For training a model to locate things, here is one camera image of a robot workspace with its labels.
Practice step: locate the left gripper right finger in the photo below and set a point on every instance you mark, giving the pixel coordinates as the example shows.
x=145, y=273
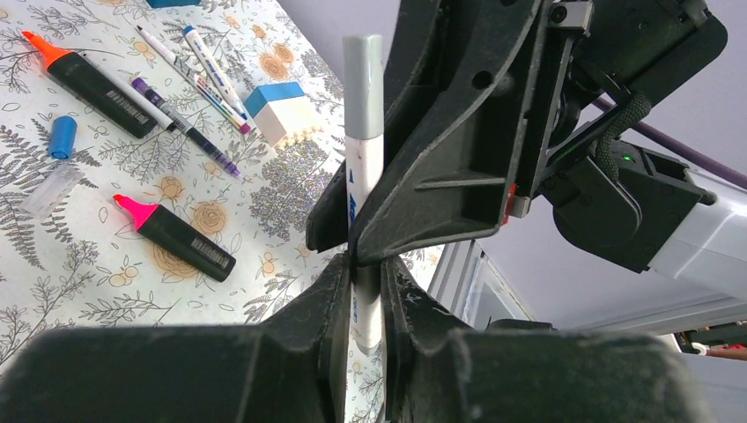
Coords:
x=439, y=369

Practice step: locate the blue cap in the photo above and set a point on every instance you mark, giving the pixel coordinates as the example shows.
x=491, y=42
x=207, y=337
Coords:
x=62, y=137

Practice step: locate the clear pen cap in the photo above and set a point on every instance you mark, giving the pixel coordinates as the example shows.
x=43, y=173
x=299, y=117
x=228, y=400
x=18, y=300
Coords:
x=51, y=192

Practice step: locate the black highlighter pink cap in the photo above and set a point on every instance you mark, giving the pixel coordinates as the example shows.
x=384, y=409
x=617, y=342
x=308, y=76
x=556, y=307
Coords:
x=165, y=229

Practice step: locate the floral patterned table mat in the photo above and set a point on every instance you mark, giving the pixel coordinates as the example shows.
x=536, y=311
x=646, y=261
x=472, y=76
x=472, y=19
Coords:
x=84, y=265

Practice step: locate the purple pen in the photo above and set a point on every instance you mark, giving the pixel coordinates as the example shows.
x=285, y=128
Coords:
x=183, y=125

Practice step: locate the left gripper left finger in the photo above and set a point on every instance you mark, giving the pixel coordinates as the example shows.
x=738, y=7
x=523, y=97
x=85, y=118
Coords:
x=289, y=368

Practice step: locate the white blue block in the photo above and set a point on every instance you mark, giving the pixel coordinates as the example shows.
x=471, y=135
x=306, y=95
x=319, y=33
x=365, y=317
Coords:
x=283, y=113

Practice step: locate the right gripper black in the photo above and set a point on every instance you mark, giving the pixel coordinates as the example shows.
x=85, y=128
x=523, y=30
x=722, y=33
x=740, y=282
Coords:
x=468, y=89

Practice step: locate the white black marker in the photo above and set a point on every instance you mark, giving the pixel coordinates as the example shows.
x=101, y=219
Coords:
x=163, y=121

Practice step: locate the blue box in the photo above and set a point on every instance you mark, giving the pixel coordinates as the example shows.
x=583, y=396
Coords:
x=162, y=4

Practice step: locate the white grey marker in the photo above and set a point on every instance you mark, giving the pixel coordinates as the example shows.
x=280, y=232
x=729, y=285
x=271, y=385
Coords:
x=364, y=163

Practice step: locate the black highlighter orange cap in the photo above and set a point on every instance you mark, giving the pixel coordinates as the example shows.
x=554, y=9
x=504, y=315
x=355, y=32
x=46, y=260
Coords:
x=73, y=72

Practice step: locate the white pink pen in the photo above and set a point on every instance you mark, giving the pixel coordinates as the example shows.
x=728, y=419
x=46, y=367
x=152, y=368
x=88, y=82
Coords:
x=197, y=81

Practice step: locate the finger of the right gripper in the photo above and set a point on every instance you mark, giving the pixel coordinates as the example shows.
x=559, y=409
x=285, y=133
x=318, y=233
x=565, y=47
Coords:
x=327, y=223

